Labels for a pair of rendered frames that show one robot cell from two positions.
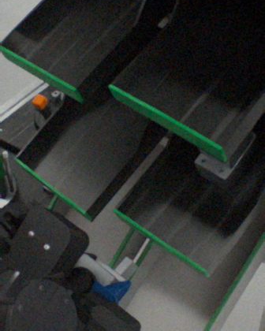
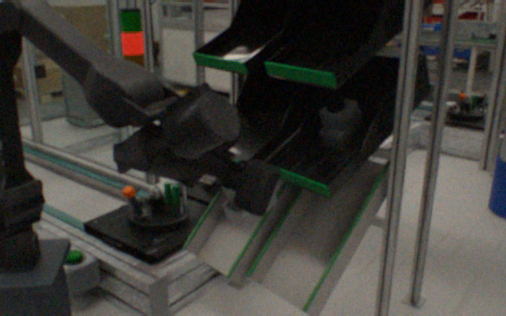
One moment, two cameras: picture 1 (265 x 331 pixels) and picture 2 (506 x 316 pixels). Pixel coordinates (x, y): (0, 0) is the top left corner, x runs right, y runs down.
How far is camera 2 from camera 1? 35 cm
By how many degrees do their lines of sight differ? 20
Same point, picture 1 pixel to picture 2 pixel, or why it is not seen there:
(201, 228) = (324, 172)
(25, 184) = (195, 213)
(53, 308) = (225, 111)
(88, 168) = (248, 148)
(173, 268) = (305, 233)
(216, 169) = (333, 132)
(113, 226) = not seen: hidden behind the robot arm
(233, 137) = (341, 71)
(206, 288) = (331, 244)
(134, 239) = (277, 208)
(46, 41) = (224, 53)
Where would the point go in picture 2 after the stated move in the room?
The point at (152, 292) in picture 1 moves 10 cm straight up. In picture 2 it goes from (289, 254) to (291, 201)
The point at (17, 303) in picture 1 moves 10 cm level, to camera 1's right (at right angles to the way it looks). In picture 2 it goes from (205, 95) to (302, 97)
